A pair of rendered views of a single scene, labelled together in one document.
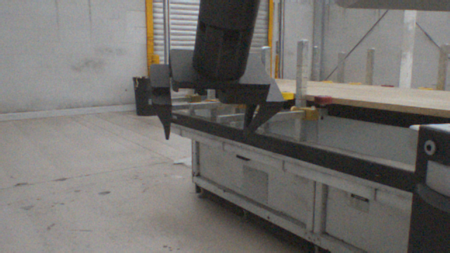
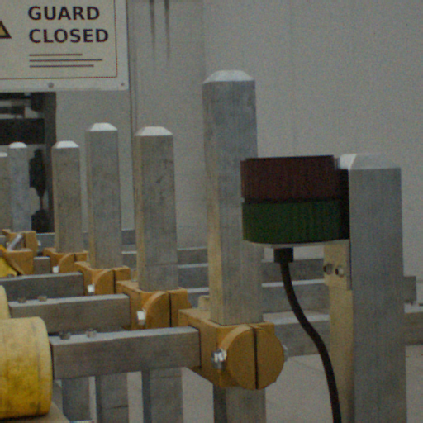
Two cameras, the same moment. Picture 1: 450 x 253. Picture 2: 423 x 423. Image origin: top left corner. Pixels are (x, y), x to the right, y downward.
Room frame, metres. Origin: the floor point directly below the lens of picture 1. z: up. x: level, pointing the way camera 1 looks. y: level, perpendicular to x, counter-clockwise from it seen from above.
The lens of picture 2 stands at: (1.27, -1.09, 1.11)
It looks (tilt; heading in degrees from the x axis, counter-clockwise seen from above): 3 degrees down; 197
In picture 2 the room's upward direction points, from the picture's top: 2 degrees counter-clockwise
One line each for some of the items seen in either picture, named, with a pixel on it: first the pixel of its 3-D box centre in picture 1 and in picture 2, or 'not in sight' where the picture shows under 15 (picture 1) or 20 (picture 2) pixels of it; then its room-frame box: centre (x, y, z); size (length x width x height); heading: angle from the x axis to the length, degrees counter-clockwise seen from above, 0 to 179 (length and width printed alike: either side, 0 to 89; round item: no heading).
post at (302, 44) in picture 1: (301, 93); not in sight; (1.82, -0.35, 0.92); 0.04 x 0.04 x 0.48; 35
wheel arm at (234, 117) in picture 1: (254, 116); not in sight; (1.94, -0.15, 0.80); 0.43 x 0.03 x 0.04; 125
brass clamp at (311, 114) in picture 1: (304, 112); not in sight; (1.80, -0.36, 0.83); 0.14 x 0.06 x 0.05; 35
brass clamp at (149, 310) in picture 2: not in sight; (153, 309); (0.15, -1.50, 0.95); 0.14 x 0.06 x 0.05; 35
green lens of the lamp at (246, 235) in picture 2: not in sight; (292, 219); (0.61, -1.24, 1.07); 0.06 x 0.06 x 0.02
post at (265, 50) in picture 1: (265, 94); not in sight; (2.02, -0.21, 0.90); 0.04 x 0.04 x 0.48; 35
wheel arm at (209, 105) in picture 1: (226, 104); not in sight; (2.14, -0.01, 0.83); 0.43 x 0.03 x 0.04; 125
